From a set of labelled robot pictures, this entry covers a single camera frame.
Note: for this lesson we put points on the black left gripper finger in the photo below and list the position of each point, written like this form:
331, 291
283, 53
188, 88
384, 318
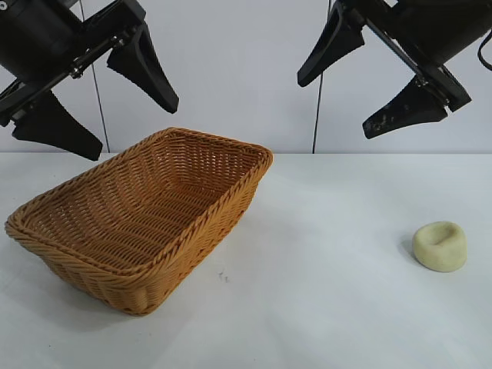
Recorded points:
148, 73
57, 128

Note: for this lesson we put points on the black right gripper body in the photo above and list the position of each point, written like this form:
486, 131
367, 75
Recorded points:
434, 27

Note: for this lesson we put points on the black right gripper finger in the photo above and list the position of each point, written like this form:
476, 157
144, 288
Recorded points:
407, 111
334, 46

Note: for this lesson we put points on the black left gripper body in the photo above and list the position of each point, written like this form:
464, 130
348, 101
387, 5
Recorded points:
42, 34

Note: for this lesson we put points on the brown woven wicker basket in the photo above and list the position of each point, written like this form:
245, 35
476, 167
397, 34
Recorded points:
134, 215

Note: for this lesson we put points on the pale yellow egg yolk pastry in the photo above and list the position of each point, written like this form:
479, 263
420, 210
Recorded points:
438, 251

